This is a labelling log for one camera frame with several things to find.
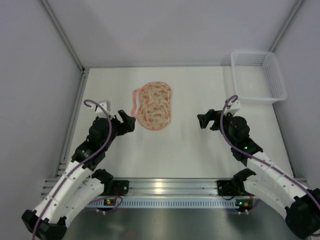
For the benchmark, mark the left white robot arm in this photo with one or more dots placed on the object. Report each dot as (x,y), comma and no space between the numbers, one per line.
(81,181)

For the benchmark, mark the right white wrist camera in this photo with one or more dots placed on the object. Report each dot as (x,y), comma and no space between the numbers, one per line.
(232,108)

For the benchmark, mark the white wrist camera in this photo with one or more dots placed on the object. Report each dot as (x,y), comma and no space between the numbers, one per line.
(232,108)
(103,109)

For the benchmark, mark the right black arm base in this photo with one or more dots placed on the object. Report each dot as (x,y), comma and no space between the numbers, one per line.
(229,188)

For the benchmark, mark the right aluminium frame post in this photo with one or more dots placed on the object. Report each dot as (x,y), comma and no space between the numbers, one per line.
(287,23)

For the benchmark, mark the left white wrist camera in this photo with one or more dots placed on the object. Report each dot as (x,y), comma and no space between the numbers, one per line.
(103,109)

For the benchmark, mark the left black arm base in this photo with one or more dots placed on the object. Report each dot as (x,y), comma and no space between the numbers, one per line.
(117,188)

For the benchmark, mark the white plastic basket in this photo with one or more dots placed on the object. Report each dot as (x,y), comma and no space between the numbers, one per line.
(257,77)

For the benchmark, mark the aluminium frame post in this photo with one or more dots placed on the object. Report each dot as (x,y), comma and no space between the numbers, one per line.
(61,33)
(287,23)

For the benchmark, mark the left aluminium frame post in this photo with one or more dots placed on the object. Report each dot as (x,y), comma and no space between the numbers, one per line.
(61,33)

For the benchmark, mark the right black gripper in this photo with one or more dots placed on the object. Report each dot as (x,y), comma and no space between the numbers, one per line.
(214,120)

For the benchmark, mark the white slotted cable duct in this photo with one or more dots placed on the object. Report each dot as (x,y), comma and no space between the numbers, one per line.
(171,203)

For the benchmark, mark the peach floral mesh laundry bag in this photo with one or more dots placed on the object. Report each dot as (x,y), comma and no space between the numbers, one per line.
(152,105)

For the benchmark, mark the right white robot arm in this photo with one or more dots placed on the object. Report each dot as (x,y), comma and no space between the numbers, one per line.
(298,205)

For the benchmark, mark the aluminium mounting rail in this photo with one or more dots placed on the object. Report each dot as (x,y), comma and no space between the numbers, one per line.
(162,187)

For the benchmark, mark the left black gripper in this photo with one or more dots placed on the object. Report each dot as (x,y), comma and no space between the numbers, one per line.
(121,124)

